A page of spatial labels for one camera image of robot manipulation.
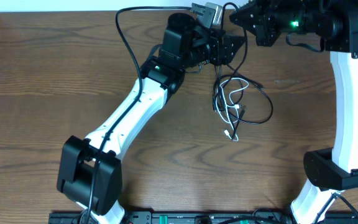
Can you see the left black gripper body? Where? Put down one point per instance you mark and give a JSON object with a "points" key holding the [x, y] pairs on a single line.
{"points": [[211, 51]]}

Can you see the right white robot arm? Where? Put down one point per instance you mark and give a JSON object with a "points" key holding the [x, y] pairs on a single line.
{"points": [[333, 170]]}

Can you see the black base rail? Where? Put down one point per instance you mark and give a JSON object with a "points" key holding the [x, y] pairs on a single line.
{"points": [[147, 217]]}

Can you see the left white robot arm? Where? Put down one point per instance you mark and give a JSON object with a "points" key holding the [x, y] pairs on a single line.
{"points": [[90, 171]]}

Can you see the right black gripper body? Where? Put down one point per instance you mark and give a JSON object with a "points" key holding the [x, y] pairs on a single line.
{"points": [[272, 24]]}

